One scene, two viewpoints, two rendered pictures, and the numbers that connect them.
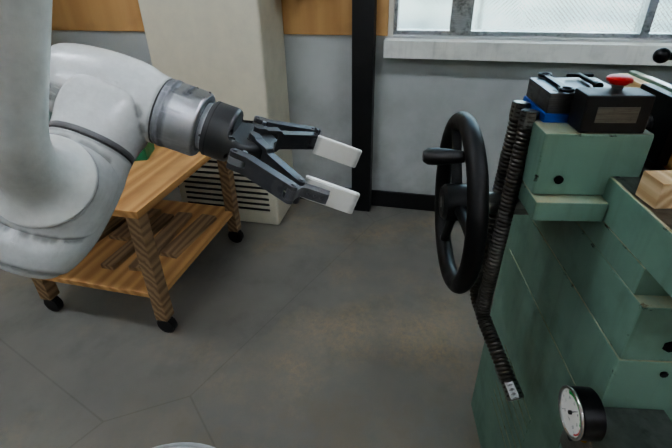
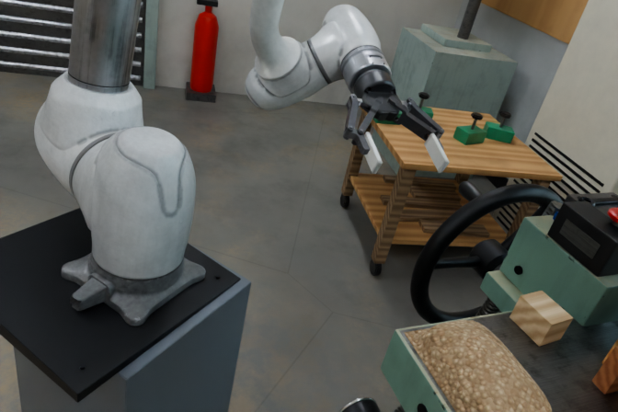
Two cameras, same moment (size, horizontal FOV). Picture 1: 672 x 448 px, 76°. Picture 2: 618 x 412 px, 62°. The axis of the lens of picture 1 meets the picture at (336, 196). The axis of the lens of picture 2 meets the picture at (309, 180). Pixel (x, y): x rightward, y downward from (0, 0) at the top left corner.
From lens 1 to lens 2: 0.63 m
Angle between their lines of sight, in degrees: 51
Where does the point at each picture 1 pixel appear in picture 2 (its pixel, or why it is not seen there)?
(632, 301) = not seen: hidden behind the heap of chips
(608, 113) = (572, 231)
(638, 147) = (589, 290)
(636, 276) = not seen: hidden behind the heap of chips
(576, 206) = (510, 301)
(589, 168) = (543, 279)
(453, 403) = not seen: outside the picture
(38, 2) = not seen: outside the picture
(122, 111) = (333, 48)
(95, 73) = (340, 24)
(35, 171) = (260, 44)
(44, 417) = (274, 244)
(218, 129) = (363, 83)
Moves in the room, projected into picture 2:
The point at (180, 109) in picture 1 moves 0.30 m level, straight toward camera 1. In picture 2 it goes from (356, 62) to (232, 77)
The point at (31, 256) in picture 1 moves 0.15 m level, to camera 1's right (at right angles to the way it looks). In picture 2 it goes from (252, 86) to (279, 118)
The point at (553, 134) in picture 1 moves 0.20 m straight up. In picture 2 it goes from (529, 221) to (602, 71)
